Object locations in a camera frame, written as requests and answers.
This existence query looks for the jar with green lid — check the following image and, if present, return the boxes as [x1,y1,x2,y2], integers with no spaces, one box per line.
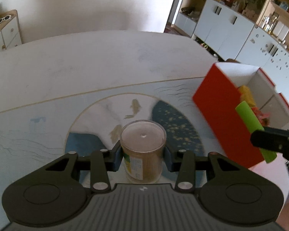
[119,120,166,184]

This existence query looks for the red orange toy figure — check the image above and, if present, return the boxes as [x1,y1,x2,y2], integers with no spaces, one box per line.
[251,107,271,127]

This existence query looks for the light green marker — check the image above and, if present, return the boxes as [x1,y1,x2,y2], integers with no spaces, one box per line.
[235,101,277,163]

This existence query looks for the yellow small carton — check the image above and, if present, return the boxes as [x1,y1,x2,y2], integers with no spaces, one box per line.
[238,85,256,108]

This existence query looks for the red cardboard box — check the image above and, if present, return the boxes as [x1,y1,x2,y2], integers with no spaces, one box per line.
[193,62,289,168]

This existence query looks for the wooden sideboard with drawers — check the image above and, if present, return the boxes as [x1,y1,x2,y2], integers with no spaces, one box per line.
[0,9,22,53]

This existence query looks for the white sunglasses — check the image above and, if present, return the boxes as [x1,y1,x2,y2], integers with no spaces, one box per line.
[0,15,12,24]

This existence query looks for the white cabinet wall unit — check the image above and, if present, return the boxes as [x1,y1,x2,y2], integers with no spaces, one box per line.
[174,0,289,94]

